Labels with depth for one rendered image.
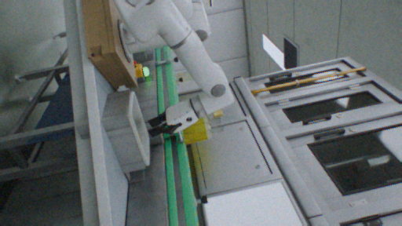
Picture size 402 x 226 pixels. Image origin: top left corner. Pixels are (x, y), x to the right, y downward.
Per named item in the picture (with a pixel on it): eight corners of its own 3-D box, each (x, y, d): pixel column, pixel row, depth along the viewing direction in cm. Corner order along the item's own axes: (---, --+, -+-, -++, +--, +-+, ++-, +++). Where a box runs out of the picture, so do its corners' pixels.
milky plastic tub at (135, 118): (124, 174, 103) (149, 169, 103) (102, 120, 91) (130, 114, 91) (127, 143, 117) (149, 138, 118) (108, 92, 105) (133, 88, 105)
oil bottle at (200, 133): (166, 149, 133) (214, 139, 134) (163, 139, 130) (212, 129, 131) (166, 141, 138) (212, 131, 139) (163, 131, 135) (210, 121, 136)
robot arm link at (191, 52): (167, 40, 92) (206, 87, 103) (169, 56, 82) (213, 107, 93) (190, 23, 90) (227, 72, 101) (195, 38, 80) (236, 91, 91)
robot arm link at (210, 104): (221, 68, 91) (216, 56, 99) (190, 83, 92) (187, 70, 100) (239, 105, 100) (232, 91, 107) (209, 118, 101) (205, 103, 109)
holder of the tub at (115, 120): (127, 184, 106) (149, 180, 106) (100, 121, 91) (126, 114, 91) (130, 153, 120) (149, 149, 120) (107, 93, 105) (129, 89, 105)
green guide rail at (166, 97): (159, 124, 122) (179, 120, 122) (158, 122, 121) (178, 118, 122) (154, 14, 269) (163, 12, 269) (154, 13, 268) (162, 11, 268)
